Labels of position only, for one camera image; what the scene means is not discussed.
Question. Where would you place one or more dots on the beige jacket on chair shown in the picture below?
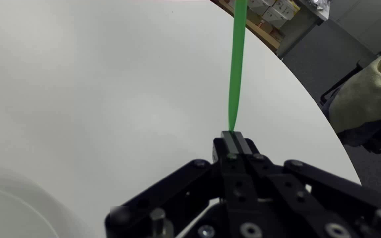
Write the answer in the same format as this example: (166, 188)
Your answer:
(359, 99)

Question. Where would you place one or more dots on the cardboard box under desk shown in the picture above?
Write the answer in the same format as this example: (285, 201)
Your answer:
(267, 32)

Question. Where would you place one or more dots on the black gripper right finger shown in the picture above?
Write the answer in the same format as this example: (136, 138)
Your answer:
(252, 159)

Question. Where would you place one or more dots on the white round plate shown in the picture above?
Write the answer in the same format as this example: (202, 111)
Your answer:
(27, 210)

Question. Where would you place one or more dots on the black office chair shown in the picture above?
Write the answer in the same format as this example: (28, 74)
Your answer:
(368, 135)

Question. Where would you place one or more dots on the green plastic straw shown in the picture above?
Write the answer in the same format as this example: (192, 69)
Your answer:
(237, 61)

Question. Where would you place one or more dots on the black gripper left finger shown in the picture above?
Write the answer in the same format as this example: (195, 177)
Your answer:
(225, 154)

